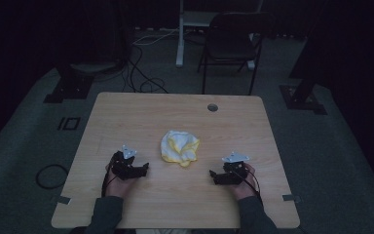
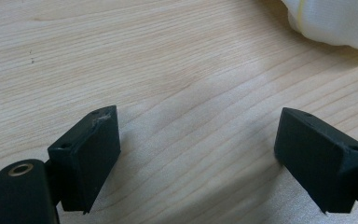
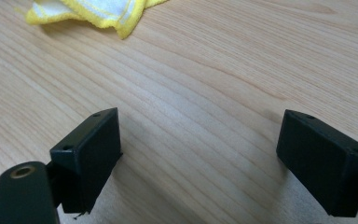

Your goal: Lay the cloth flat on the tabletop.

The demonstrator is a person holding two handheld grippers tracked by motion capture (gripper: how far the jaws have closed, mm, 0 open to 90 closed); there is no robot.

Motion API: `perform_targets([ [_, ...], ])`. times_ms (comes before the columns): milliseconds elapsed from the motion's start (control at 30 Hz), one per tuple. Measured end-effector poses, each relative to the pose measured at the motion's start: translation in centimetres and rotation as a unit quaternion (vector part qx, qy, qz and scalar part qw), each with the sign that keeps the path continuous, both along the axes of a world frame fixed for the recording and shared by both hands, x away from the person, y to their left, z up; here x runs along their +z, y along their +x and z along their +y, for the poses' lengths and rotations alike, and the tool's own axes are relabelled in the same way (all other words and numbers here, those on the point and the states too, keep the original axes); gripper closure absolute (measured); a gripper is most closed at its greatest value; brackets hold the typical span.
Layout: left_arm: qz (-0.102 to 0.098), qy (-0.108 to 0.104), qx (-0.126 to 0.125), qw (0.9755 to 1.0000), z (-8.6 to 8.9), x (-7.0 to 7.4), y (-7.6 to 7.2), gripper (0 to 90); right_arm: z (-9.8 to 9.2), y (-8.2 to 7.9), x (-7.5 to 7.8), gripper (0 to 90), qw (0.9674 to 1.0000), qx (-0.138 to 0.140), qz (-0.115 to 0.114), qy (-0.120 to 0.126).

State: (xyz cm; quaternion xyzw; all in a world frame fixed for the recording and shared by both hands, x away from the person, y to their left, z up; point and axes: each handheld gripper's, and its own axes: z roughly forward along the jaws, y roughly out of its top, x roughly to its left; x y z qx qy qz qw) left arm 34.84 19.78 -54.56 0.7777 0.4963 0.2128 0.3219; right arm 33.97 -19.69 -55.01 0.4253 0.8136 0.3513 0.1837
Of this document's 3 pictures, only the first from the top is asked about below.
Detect person's right hand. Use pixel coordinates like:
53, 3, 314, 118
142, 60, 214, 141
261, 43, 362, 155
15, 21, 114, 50
228, 162, 259, 201

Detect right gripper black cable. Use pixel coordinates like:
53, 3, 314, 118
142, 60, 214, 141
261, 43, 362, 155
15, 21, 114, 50
235, 167, 263, 200

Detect person's left hand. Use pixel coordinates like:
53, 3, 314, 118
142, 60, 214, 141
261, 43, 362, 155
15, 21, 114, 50
104, 161, 138, 199

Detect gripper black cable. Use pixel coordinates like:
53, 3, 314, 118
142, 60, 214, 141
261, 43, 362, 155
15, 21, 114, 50
100, 161, 114, 198
235, 167, 263, 200

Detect white floor cable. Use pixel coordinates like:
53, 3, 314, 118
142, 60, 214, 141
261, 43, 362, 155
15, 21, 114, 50
131, 27, 180, 47

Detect black folding chair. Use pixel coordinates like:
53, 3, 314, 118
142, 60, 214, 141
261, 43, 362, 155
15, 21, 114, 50
197, 12, 276, 96

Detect white cloth with yellow edge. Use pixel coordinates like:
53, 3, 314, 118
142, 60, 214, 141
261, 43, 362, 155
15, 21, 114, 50
160, 130, 201, 169

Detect black stand base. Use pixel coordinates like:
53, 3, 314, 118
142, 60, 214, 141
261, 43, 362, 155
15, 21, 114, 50
43, 63, 95, 104
279, 48, 339, 116

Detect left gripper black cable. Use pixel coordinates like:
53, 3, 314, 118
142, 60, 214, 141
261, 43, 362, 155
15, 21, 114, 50
100, 161, 114, 198

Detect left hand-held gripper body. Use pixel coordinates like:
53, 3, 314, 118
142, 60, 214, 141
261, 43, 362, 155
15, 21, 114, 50
110, 143, 141, 181

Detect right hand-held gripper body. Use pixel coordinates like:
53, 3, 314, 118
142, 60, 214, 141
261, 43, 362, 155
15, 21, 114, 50
220, 151, 251, 185

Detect black floor cables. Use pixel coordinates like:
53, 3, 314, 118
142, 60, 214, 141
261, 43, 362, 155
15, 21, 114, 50
122, 44, 170, 95

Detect grey round floor base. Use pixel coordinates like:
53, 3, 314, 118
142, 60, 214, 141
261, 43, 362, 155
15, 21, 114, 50
70, 60, 123, 75

